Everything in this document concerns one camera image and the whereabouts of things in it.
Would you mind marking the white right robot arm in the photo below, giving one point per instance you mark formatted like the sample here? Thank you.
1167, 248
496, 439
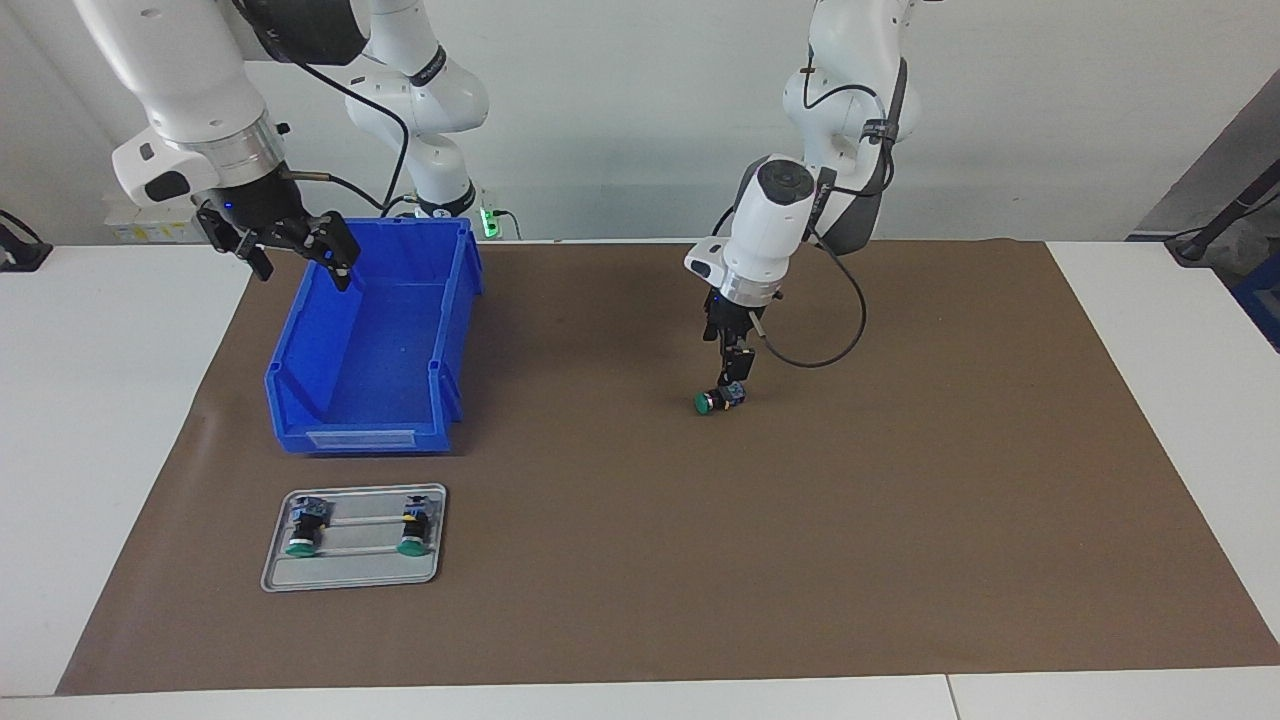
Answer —
180, 70

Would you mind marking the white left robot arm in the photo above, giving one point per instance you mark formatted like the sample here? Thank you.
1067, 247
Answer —
770, 220

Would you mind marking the green push button blue base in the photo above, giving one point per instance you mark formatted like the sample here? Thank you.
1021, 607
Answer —
306, 528

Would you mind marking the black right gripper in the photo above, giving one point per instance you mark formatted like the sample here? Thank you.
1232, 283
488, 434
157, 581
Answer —
255, 220

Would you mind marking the brown table mat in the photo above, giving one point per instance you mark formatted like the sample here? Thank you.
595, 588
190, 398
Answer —
700, 560

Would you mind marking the blue crate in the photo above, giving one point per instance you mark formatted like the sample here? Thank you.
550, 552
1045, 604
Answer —
1262, 295

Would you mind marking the green push button white base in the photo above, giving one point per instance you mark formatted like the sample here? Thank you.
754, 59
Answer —
716, 400

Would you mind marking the white wall socket box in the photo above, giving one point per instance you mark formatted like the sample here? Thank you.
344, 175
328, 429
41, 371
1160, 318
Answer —
130, 225

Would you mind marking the black clamp mount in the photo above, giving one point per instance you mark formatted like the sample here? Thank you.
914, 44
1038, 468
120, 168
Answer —
20, 255

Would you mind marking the black stand pole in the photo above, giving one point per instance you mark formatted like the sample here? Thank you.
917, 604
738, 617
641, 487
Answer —
1215, 225

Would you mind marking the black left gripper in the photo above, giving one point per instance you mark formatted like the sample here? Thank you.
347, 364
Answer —
735, 318

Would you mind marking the blue plastic storage bin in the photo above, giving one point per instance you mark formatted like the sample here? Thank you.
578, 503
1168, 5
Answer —
390, 380

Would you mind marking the silver metal tray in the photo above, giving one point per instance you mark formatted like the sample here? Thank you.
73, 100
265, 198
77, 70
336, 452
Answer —
350, 572

